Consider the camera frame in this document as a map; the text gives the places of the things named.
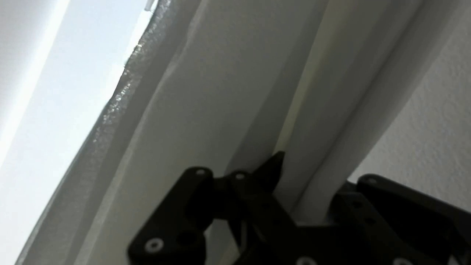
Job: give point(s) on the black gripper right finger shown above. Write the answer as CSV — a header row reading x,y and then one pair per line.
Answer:
x,y
392,225

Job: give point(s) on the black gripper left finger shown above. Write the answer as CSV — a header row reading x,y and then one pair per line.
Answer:
x,y
230,215

